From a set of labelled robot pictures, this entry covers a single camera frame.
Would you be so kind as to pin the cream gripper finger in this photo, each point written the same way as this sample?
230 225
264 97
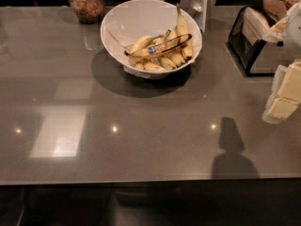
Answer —
278 110

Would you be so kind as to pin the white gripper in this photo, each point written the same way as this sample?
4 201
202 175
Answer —
293 32

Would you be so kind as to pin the dark bruised banana with sticker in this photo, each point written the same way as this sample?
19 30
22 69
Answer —
160 49

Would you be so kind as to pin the yellow banana bunch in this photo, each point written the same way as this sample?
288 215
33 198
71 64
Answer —
170 61

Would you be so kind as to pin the white ceramic bowl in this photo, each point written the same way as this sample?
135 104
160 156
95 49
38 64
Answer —
131 20

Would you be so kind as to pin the white upright stand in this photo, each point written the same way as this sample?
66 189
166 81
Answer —
199 10

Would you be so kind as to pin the left glass jar of nuts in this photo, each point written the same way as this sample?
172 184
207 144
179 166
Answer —
88 11

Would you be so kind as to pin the black wire bread basket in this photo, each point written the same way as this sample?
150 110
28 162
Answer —
253 55

